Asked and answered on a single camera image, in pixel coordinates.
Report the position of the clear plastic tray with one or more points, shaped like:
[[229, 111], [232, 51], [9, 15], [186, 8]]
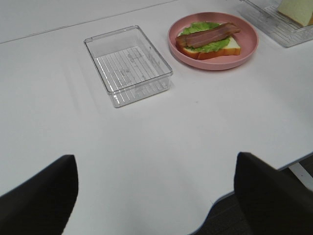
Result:
[[264, 15], [129, 65]]

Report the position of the brown bacon strip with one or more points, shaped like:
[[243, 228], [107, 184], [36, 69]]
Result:
[[199, 39], [182, 41]]

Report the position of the right clear plastic tray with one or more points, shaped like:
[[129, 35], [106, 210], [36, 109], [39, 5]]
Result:
[[264, 15]]

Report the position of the left clear plastic tray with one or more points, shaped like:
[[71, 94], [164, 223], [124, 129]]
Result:
[[129, 65]]

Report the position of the green lettuce leaf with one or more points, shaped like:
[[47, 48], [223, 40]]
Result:
[[210, 47]]

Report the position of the white bread slice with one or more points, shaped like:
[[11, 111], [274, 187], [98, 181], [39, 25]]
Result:
[[234, 49], [301, 11]]

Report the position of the pink round plate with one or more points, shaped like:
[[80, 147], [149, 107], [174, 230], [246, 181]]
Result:
[[247, 39]]

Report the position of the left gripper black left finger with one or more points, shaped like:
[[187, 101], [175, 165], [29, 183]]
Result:
[[43, 204]]

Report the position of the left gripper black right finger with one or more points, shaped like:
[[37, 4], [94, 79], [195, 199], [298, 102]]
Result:
[[272, 202]]

